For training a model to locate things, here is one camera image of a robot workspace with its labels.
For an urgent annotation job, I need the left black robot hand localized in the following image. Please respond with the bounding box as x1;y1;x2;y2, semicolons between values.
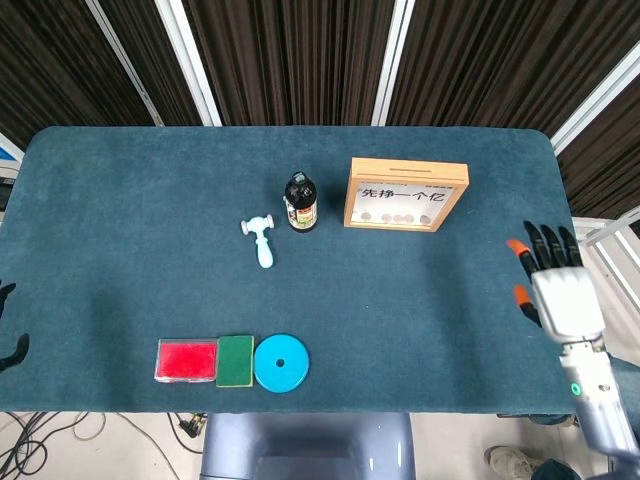
0;280;30;372

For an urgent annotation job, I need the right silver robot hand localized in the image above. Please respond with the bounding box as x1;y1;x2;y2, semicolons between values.
506;219;607;351

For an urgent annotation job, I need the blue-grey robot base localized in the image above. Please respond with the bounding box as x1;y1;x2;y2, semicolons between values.
199;412;416;480

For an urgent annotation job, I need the white metal rack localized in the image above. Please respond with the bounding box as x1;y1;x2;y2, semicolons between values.
572;207;640;301

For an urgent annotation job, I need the white shoe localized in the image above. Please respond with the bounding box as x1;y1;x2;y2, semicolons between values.
483;445;539;480

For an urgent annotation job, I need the red pad clear box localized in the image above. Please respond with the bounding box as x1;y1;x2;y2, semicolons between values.
153;338;220;384

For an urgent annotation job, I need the teal tablecloth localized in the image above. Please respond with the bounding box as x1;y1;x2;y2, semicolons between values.
0;125;621;416

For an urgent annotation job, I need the black power plug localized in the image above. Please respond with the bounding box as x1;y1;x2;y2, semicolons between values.
177;413;207;441

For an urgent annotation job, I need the white blue panel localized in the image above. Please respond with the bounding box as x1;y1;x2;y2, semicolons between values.
0;130;25;169

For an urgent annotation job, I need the green yellow sponge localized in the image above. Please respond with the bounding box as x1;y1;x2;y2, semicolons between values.
215;334;256;389

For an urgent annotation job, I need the light blue toy hammer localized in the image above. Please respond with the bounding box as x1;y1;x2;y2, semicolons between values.
240;213;276;270

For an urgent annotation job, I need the blue disc with hole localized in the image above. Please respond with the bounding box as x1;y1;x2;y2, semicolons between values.
253;333;311;394

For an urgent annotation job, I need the dark tea bottle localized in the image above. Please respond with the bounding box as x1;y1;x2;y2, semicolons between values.
283;171;319;234

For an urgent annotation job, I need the dark brown pleated curtain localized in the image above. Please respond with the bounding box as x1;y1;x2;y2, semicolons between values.
0;0;640;221

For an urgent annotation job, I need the black floor cable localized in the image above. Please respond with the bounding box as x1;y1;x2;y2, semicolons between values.
0;410;50;477

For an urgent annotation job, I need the grey floor cable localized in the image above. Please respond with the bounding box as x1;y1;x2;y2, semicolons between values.
49;412;181;480

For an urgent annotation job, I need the white frame post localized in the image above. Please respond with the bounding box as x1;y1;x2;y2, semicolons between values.
154;0;223;127
371;0;417;127
549;34;640;156

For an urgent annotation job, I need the wooden coin bank box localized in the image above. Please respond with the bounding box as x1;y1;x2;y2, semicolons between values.
343;157;471;233

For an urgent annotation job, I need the thin grey frame post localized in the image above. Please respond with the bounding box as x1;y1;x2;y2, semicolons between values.
84;0;165;127

